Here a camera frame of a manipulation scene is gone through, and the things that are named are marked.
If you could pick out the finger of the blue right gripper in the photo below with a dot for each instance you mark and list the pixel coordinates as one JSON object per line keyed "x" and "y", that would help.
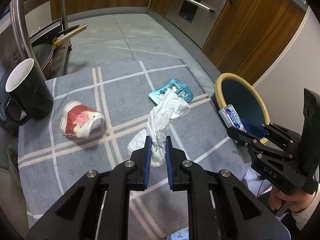
{"x": 253, "y": 129}

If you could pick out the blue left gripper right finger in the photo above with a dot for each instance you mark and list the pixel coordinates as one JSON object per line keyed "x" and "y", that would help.
{"x": 168, "y": 146}

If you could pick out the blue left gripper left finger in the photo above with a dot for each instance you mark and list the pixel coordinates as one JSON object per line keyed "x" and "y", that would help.
{"x": 147, "y": 162}

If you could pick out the white blue wrapper packet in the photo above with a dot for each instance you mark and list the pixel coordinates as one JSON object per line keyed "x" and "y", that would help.
{"x": 231, "y": 118}

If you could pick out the white plastic bag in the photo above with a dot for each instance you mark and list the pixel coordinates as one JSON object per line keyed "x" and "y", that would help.
{"x": 170, "y": 108}

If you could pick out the teal trash bin yellow rim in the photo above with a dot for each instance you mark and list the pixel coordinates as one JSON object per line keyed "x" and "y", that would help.
{"x": 233, "y": 89}

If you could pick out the wooden kitchen cabinets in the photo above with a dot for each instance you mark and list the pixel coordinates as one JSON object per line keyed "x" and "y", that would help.
{"x": 246, "y": 39}

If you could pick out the person's right hand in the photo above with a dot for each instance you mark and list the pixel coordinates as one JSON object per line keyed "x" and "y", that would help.
{"x": 299, "y": 201}

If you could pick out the crushed red paper cup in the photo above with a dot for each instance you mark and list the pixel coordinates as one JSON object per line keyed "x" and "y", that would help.
{"x": 78, "y": 120}

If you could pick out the black mug white inside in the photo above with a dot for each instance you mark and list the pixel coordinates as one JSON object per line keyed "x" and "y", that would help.
{"x": 26, "y": 87}

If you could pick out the stainless steel oven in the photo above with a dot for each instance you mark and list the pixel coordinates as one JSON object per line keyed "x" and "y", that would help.
{"x": 195, "y": 18}

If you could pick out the steel shelving rack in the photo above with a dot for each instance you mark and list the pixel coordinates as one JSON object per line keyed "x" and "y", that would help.
{"x": 34, "y": 17}

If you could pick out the wooden handled frying pan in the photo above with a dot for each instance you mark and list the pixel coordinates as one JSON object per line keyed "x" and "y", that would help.
{"x": 44, "y": 52}

